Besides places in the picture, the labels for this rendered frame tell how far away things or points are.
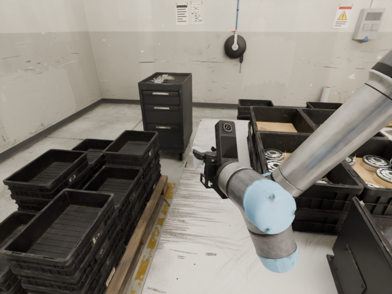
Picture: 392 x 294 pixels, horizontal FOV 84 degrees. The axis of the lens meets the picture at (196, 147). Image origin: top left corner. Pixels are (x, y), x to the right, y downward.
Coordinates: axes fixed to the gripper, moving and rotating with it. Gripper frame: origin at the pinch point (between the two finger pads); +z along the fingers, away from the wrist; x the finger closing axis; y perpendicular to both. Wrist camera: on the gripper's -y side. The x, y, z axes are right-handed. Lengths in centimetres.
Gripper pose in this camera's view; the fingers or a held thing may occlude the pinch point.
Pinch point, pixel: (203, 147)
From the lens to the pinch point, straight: 65.7
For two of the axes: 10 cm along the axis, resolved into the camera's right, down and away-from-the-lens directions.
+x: 9.5, 0.1, 3.0
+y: -0.8, 9.7, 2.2
